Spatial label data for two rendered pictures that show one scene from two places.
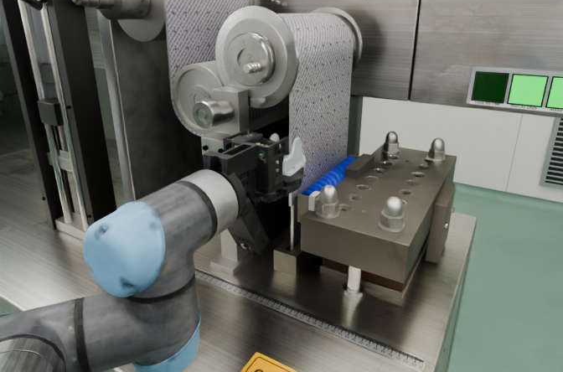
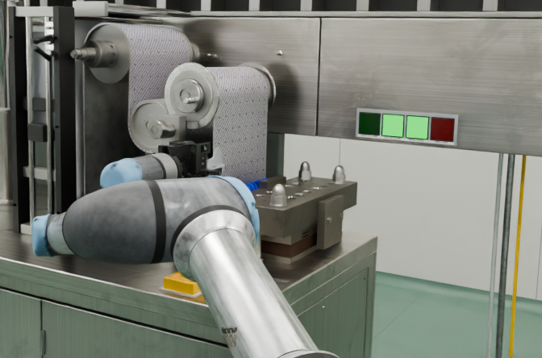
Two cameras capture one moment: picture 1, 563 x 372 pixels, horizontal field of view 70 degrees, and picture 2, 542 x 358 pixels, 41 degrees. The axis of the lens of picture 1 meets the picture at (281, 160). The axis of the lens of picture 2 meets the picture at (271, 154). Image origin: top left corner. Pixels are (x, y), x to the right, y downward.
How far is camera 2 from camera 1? 102 cm
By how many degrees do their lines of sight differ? 12
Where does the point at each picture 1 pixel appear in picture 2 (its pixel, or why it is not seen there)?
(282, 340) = not seen: hidden behind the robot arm
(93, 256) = (106, 180)
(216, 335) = (158, 272)
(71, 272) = not seen: hidden behind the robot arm
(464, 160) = (480, 256)
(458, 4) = (344, 64)
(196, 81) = (148, 112)
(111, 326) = not seen: hidden behind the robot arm
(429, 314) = (305, 268)
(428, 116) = (430, 195)
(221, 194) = (168, 163)
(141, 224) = (131, 164)
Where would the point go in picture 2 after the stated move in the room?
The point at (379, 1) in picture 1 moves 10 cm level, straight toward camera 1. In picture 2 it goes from (291, 59) to (285, 59)
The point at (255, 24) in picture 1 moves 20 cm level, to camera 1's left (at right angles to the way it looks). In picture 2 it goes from (192, 74) to (101, 72)
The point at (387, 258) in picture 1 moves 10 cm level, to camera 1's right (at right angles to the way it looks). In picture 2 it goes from (273, 222) to (320, 222)
